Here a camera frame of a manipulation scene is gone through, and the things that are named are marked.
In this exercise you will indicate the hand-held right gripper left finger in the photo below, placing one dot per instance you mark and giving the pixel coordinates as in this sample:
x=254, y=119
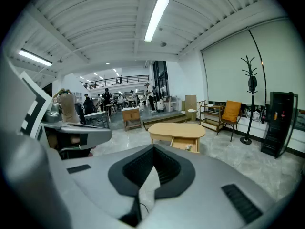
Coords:
x=95, y=175

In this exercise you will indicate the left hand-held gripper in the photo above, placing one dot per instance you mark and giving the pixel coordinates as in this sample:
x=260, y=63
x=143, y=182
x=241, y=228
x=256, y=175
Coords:
x=33, y=108

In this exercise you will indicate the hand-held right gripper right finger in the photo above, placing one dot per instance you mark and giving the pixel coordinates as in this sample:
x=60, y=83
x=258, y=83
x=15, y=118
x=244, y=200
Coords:
x=202, y=199

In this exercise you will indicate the wooden drawer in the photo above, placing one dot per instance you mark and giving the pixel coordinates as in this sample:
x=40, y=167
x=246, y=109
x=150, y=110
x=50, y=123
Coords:
x=181, y=143

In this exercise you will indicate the light wooden oval table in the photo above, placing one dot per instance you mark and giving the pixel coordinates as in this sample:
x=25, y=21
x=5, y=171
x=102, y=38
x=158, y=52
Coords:
x=176, y=128

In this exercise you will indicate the person's left hand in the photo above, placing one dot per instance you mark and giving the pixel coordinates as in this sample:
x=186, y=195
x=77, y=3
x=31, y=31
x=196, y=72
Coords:
x=52, y=141

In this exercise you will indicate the white table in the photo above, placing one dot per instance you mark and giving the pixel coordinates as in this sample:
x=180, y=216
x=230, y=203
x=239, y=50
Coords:
x=95, y=115

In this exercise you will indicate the wooden side cabinet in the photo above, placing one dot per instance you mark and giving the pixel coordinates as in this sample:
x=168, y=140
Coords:
x=131, y=116

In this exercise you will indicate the black balcony railing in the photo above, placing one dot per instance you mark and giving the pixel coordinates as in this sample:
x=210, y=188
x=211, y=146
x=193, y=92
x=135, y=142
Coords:
x=114, y=80

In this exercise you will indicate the white suitcase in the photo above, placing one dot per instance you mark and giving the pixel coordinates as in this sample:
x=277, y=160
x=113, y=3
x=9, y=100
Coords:
x=160, y=106

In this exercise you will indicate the dark metal chair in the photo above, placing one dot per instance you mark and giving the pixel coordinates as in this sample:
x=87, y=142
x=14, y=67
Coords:
x=234, y=125

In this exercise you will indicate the wooden shelf rack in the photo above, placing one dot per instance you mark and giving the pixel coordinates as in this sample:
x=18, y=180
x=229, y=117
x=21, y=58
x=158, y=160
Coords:
x=210, y=114

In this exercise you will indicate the white round stool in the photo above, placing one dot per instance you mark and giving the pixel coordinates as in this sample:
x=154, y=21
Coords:
x=192, y=110

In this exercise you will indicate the orange cushion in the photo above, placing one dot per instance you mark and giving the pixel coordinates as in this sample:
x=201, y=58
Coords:
x=231, y=111

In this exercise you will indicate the leaning wooden board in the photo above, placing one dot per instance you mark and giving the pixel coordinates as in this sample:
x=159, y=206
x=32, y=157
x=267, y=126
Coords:
x=191, y=102

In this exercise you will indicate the white bag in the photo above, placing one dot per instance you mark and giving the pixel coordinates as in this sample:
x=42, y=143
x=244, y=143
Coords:
x=253, y=116

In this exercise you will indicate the long ceiling light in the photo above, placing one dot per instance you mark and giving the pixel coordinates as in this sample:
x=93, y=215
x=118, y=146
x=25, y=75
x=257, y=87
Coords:
x=156, y=19
x=35, y=57

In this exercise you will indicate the dark drink bottle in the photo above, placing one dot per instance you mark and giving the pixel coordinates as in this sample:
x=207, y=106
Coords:
x=263, y=117

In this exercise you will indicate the black glass-door cabinet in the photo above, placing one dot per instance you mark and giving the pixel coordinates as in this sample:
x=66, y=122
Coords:
x=276, y=128

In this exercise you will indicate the black coat rack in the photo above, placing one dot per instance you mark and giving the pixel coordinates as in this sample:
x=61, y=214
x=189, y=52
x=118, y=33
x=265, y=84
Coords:
x=249, y=104

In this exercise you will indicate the round ceiling fixture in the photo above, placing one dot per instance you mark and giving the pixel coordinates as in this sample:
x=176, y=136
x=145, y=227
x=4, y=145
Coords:
x=163, y=44

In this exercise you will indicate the dark bag on coat rack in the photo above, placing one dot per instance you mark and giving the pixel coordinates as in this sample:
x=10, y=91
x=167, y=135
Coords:
x=252, y=84

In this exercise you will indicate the white roller blind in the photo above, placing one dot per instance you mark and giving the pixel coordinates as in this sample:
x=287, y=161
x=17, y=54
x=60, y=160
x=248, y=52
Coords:
x=278, y=61

